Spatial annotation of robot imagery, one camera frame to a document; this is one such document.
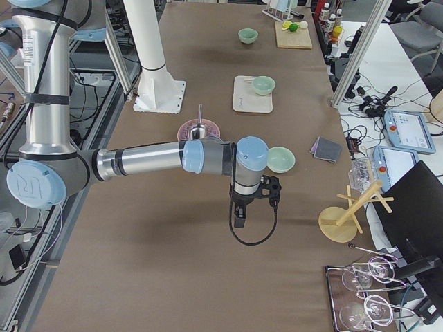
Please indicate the clear glass mug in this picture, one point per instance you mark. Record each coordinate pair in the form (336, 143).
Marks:
(362, 174)

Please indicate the metal ice scoop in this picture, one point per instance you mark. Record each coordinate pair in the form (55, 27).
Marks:
(198, 130)

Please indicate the pink bowl with ice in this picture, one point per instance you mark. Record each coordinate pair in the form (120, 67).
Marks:
(211, 129)

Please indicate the aluminium frame post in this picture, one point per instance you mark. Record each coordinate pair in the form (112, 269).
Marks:
(371, 27)

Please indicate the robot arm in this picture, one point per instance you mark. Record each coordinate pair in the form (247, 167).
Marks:
(49, 168)

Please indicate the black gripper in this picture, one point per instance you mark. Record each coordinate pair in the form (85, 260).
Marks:
(243, 200)

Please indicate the upper wine glass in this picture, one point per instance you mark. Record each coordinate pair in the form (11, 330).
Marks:
(361, 276)

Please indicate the white camera mast base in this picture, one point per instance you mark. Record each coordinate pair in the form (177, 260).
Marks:
(158, 91)

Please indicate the green bowl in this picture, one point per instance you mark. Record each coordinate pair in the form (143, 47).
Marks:
(263, 85)
(248, 35)
(280, 160)

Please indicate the lower teach pendant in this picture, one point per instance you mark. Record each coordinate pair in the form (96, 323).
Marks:
(393, 163)

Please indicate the white dish rack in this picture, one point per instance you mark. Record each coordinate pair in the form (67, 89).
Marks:
(282, 10)

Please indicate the green lime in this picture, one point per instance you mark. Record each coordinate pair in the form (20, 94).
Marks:
(293, 27)

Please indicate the wire glass rack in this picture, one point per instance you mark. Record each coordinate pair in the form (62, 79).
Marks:
(358, 296)

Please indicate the teach pendant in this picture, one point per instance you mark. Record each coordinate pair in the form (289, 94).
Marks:
(408, 130)
(393, 163)

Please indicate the bamboo cutting board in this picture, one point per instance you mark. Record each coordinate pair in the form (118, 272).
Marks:
(299, 39)

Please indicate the black monitor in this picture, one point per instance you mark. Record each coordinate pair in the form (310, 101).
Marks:
(414, 226)

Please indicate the grey folded cloth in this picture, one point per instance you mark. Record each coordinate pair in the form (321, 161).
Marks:
(327, 150)

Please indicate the cream plastic tray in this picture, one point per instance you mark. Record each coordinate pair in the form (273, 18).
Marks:
(245, 100)

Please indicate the wooden cup tree stand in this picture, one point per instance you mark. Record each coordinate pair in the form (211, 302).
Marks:
(341, 225)

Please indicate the green bowl on tray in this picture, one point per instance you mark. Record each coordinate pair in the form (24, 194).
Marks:
(263, 85)

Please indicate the lower wine glass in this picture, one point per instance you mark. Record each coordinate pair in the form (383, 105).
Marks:
(370, 315)

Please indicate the upper teach pendant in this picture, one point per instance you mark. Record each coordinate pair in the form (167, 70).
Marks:
(408, 130)

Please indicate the wine glass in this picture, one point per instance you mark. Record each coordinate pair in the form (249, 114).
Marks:
(370, 315)
(361, 276)

